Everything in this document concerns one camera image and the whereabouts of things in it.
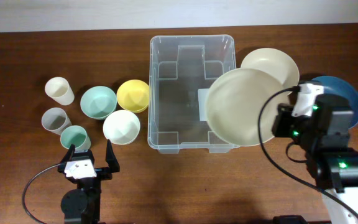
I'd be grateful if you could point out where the clear plastic storage bin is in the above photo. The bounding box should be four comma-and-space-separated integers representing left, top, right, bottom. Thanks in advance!
147, 34, 237, 154

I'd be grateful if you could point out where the cream plate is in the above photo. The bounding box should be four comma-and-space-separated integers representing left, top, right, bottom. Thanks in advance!
205, 68, 290, 146

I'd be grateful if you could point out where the mint green plastic cup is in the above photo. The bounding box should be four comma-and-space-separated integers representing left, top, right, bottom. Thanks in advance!
60, 125, 91, 153

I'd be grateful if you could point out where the cream plastic cup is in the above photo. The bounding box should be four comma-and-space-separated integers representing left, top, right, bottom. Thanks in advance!
45, 77, 75, 106

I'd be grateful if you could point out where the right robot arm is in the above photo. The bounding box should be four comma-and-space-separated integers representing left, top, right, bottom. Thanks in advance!
272, 94, 358, 223

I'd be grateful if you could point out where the dark blue plate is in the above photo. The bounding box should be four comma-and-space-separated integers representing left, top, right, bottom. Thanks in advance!
312, 76, 358, 129

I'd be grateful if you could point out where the white label in bin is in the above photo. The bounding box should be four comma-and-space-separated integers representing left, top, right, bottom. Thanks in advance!
198, 88, 209, 121

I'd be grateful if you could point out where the yellow bowl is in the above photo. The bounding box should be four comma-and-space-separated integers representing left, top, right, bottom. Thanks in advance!
117, 80, 150, 113

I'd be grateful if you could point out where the white bowl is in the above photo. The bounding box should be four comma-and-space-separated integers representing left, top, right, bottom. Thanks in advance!
103, 110, 140, 145

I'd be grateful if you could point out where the beige plate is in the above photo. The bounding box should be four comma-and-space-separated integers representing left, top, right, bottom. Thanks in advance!
241, 48, 300, 88

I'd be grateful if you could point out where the translucent grey plastic cup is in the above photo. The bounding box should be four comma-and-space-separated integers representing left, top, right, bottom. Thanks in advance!
41, 108, 72, 136

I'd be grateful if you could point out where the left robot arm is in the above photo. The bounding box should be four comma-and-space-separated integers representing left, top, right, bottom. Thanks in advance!
57, 141, 120, 224

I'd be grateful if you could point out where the mint green bowl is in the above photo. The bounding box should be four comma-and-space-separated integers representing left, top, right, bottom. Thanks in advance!
80, 86, 117, 120

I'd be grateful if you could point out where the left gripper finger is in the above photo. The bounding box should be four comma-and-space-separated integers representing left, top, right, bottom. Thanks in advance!
106, 139, 120, 173
60, 144, 75, 164

